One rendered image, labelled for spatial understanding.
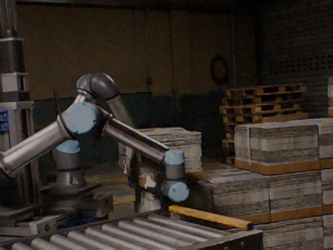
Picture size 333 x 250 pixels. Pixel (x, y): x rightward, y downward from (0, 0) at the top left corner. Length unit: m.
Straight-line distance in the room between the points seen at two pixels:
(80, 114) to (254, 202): 1.00
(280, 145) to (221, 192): 0.37
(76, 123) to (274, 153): 1.03
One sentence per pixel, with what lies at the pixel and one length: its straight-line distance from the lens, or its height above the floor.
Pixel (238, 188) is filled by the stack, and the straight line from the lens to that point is 2.54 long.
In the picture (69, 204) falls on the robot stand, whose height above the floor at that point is 0.75.
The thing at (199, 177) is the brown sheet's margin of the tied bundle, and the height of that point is 0.86.
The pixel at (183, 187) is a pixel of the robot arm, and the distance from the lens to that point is 2.03.
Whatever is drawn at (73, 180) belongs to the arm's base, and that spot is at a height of 0.86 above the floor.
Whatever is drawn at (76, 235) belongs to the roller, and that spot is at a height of 0.80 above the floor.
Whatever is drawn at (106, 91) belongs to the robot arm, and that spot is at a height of 1.28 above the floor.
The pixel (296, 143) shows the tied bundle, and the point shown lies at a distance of 2.67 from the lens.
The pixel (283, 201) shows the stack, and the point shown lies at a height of 0.70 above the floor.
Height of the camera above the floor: 1.24
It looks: 7 degrees down
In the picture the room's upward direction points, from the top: 4 degrees counter-clockwise
